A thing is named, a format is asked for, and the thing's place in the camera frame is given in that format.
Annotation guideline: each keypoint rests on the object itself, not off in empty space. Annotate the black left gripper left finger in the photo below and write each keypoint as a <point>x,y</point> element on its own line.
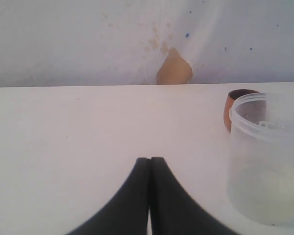
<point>127,211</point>

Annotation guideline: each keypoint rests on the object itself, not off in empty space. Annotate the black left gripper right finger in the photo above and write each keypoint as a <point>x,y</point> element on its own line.
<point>173,211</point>

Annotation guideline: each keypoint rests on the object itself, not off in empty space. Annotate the clear plastic cap cup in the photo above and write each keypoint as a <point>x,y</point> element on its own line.
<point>260,181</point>

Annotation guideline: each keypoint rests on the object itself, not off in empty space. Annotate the round brown wooden cup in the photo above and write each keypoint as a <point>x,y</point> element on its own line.
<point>227,110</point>

